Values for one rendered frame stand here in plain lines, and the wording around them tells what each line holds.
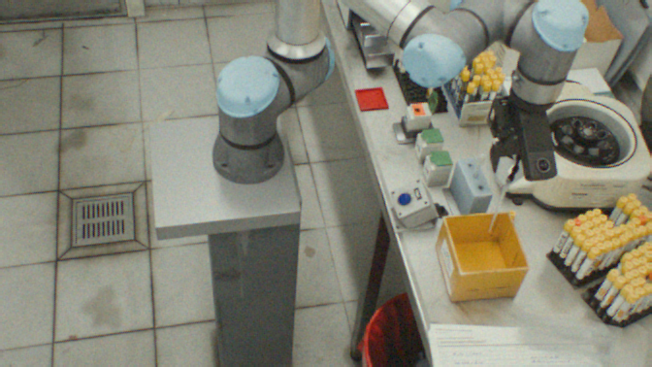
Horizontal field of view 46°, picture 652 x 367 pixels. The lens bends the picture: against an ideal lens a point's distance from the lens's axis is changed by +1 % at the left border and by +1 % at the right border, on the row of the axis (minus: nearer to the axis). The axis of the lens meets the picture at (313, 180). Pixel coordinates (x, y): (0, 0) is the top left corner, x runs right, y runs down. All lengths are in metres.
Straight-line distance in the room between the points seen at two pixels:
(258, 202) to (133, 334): 1.02
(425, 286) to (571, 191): 0.37
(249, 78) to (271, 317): 0.75
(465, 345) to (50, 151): 1.92
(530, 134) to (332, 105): 1.89
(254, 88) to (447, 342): 0.58
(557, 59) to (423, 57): 0.20
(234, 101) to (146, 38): 1.96
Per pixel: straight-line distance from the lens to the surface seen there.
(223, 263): 1.74
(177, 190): 1.56
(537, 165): 1.21
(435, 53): 1.04
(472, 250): 1.56
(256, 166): 1.54
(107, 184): 2.81
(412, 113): 1.69
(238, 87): 1.44
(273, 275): 1.81
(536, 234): 1.63
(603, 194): 1.67
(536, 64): 1.15
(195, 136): 1.66
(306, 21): 1.45
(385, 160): 1.68
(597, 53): 1.92
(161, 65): 3.22
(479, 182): 1.55
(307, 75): 1.51
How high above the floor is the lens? 2.12
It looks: 50 degrees down
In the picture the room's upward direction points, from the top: 5 degrees clockwise
